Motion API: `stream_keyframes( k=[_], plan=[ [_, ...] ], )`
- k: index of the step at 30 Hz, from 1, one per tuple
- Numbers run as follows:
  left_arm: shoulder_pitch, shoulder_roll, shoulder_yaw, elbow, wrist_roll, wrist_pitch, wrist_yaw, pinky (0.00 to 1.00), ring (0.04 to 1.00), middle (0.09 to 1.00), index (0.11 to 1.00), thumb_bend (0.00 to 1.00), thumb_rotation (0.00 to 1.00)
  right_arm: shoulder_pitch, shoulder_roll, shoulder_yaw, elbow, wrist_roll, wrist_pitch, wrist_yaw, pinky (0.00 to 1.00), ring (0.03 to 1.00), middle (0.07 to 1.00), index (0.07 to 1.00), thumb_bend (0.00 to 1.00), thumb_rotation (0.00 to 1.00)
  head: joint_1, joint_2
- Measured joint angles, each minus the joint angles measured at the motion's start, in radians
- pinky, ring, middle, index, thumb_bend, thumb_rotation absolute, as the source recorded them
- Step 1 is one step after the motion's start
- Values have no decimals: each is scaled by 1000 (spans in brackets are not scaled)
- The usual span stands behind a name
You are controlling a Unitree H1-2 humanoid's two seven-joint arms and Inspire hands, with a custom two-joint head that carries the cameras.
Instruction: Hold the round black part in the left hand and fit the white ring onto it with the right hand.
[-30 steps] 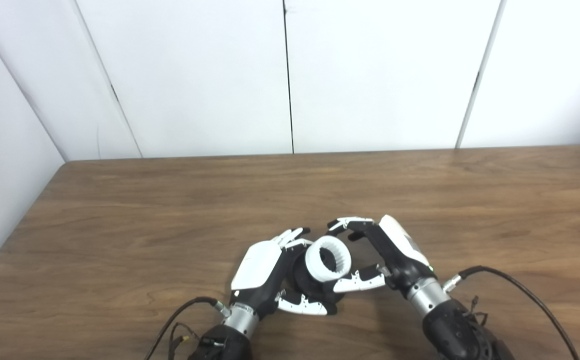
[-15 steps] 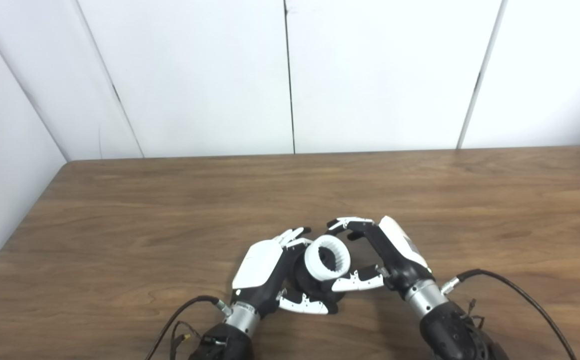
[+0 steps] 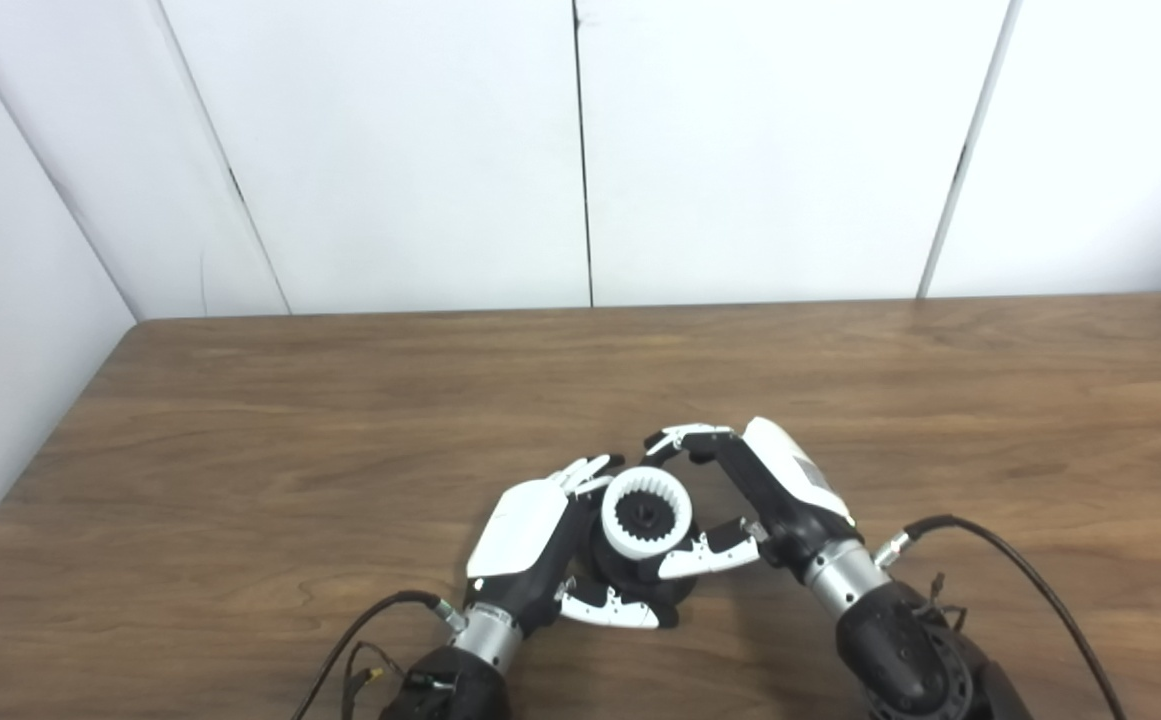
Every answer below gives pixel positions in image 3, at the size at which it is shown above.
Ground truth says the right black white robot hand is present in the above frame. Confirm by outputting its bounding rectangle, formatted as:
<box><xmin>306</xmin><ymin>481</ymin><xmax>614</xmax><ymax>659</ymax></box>
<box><xmin>643</xmin><ymin>417</ymin><xmax>856</xmax><ymax>581</ymax></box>

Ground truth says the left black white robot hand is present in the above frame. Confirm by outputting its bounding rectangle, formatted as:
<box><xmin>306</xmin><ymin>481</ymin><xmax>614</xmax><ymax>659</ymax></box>
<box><xmin>465</xmin><ymin>454</ymin><xmax>681</xmax><ymax>633</ymax></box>

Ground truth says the white toothed plastic ring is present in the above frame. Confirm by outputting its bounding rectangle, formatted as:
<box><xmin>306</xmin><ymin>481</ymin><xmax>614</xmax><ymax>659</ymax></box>
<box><xmin>601</xmin><ymin>467</ymin><xmax>693</xmax><ymax>557</ymax></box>

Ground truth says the round black plastic part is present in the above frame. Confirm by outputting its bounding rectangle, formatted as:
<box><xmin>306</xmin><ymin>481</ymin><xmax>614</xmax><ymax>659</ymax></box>
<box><xmin>588</xmin><ymin>500</ymin><xmax>698</xmax><ymax>613</ymax></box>

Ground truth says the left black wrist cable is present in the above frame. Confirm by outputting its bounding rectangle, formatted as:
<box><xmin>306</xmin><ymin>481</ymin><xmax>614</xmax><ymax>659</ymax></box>
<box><xmin>290</xmin><ymin>590</ymin><xmax>466</xmax><ymax>720</ymax></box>

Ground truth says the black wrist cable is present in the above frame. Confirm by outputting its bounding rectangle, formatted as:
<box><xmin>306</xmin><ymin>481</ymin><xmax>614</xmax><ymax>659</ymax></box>
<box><xmin>875</xmin><ymin>514</ymin><xmax>1131</xmax><ymax>720</ymax></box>
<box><xmin>290</xmin><ymin>590</ymin><xmax>466</xmax><ymax>720</ymax></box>

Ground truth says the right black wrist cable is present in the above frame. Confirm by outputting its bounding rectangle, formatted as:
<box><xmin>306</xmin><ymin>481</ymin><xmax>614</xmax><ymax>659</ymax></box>
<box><xmin>875</xmin><ymin>514</ymin><xmax>1131</xmax><ymax>720</ymax></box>

